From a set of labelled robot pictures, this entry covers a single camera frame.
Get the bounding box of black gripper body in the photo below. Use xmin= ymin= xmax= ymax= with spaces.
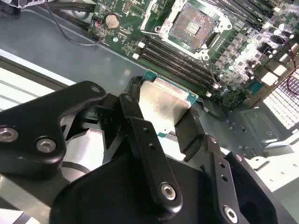
xmin=49 ymin=153 xmax=221 ymax=224

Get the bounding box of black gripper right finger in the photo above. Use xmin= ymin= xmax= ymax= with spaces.
xmin=174 ymin=108 xmax=280 ymax=224

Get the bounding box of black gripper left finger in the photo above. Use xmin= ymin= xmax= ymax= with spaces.
xmin=0 ymin=76 xmax=183 ymax=224

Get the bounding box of silver green CPU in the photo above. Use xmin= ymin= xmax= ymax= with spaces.
xmin=137 ymin=70 xmax=199 ymax=140

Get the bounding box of metal socket cover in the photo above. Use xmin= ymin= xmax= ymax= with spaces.
xmin=139 ymin=0 xmax=180 ymax=35

